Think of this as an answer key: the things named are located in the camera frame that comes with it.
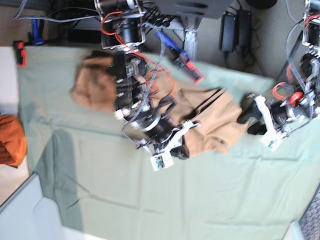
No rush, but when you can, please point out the dark orange folded garment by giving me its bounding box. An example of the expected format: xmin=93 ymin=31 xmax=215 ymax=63
xmin=0 ymin=114 xmax=27 ymax=168

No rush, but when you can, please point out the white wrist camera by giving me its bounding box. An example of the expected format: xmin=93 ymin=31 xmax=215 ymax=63
xmin=150 ymin=152 xmax=174 ymax=172
xmin=260 ymin=131 xmax=286 ymax=152

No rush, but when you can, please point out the grey camera mount plate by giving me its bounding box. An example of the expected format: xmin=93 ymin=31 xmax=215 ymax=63
xmin=153 ymin=0 xmax=234 ymax=19

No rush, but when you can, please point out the black power brick pair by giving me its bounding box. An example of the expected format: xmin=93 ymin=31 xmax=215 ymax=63
xmin=219 ymin=9 xmax=253 ymax=53

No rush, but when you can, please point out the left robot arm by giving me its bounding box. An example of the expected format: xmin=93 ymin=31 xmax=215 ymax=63
xmin=237 ymin=0 xmax=320 ymax=143

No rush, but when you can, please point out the light green table cloth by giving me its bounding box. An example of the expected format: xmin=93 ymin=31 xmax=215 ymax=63
xmin=17 ymin=46 xmax=320 ymax=240

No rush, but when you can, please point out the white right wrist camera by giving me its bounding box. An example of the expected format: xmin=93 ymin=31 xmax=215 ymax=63
xmin=150 ymin=152 xmax=174 ymax=172

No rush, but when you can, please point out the blue clamp on left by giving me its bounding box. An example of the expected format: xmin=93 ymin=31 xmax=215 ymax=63
xmin=12 ymin=19 xmax=45 ymax=68

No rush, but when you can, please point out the grey plastic bin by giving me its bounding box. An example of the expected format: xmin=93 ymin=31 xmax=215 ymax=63
xmin=0 ymin=174 xmax=66 ymax=240

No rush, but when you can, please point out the blue clamp at centre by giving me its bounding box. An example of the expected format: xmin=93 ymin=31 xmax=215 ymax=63
xmin=160 ymin=31 xmax=204 ymax=84

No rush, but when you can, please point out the aluminium frame post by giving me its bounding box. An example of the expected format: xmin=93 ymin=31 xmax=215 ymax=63
xmin=174 ymin=16 xmax=202 ymax=61

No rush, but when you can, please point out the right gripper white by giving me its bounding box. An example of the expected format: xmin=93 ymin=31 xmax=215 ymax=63
xmin=138 ymin=119 xmax=201 ymax=160

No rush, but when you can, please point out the blue clamp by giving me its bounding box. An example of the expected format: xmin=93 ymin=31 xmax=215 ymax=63
xmin=160 ymin=31 xmax=204 ymax=84
xmin=12 ymin=19 xmax=45 ymax=68

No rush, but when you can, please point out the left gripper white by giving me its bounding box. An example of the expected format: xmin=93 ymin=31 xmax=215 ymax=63
xmin=237 ymin=93 xmax=290 ymax=140

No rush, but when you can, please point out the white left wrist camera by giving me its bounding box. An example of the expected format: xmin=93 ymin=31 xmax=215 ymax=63
xmin=260 ymin=131 xmax=286 ymax=152

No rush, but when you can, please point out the tan orange T-shirt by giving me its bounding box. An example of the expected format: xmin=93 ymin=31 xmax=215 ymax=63
xmin=70 ymin=51 xmax=248 ymax=157

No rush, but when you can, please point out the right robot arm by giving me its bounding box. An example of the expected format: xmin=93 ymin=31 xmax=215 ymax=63
xmin=94 ymin=0 xmax=200 ymax=162

